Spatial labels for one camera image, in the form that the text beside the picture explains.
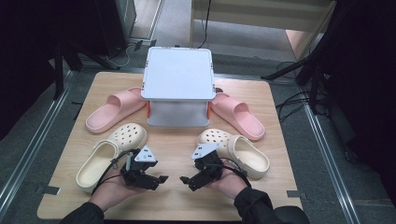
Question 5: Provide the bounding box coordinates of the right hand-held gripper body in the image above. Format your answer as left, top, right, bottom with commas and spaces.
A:
190, 142, 224, 188

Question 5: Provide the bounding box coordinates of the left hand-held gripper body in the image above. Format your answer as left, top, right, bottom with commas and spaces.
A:
120, 145, 160, 191

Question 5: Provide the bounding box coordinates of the cream perforated clog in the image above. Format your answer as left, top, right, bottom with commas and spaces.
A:
196, 128, 271, 180
75, 122, 149, 194

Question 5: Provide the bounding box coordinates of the pink slide slipper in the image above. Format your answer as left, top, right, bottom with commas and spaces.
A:
210, 88, 266, 142
85, 86, 148, 134

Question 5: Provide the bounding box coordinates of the person's right hand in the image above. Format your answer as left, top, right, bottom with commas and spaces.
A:
205, 169, 250, 201

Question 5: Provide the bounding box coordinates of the person's left hand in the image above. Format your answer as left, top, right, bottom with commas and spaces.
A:
88, 173, 148, 213

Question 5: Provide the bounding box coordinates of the grey tape piece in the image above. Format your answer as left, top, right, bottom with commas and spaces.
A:
286, 189, 308, 201
35, 185, 62, 196

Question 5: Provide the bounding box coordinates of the black metal stand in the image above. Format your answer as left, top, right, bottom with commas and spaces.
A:
50, 38, 122, 101
261, 0, 353, 115

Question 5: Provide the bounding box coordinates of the beige wooden cabinet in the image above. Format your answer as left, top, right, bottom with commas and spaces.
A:
189, 0, 338, 61

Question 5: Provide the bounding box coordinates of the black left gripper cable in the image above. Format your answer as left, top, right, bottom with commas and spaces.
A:
92, 148, 141, 195

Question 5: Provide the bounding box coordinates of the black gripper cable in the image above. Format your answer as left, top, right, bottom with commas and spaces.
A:
218, 157, 252, 189
92, 148, 141, 195

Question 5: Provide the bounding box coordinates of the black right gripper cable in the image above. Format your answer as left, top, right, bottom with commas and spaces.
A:
218, 157, 252, 189

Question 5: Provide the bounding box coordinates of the black floor cables bundle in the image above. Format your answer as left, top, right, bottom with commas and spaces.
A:
275, 60, 317, 123

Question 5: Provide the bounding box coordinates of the metal floor rail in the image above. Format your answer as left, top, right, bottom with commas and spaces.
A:
302, 102, 362, 224
0, 70, 77, 217

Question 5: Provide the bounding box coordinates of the white floor cable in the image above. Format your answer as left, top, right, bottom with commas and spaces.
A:
105, 46, 134, 68

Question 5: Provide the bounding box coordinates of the black hanging cable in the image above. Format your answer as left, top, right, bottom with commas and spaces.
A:
196, 0, 213, 49

